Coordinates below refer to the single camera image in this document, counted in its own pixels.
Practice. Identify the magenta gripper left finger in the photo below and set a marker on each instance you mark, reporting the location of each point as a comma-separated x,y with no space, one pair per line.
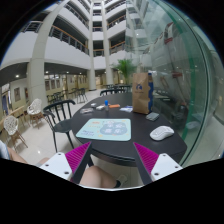
78,159

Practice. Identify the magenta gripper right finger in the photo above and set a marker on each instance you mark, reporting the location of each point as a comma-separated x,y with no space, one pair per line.
145,158

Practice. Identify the white computer mouse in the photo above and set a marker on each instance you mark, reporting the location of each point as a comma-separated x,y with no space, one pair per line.
161,132

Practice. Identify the light blue mouse pad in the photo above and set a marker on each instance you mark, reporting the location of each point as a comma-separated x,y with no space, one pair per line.
106,129

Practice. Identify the person's bare leg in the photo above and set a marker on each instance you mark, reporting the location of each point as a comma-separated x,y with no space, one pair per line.
92,177

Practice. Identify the grey small case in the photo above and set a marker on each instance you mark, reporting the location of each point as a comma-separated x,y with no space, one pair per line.
152,116

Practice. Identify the black slatted chair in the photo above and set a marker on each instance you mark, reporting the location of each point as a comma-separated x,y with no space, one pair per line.
59,118

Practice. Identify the clear plastic packet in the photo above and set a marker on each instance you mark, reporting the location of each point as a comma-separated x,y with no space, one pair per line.
86,110

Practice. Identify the black round table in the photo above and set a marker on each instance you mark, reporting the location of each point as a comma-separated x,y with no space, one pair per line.
122,152

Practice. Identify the blue white booklet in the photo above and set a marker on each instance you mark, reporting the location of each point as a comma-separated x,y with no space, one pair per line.
127,109

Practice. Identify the white small box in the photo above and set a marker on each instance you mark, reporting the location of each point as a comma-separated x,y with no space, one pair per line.
101,107

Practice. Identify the orange flat object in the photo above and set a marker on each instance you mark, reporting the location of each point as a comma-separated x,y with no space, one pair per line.
114,106

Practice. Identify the white lattice chair far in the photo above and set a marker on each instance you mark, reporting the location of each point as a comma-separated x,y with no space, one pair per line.
34,111

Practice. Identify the white lattice chair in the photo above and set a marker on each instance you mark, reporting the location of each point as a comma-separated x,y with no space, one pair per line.
34,111
12,127

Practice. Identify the blue capped small bottle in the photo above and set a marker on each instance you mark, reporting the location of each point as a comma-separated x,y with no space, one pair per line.
106,104

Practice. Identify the white lattice chair near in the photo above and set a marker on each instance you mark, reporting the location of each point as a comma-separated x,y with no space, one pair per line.
12,127

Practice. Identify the black chair behind table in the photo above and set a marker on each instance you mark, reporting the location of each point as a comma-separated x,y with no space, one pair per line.
116,89

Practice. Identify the brown paper bag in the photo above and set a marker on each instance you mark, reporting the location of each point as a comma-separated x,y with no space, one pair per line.
142,92

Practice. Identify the green potted palm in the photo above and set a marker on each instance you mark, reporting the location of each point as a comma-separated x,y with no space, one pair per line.
126,67

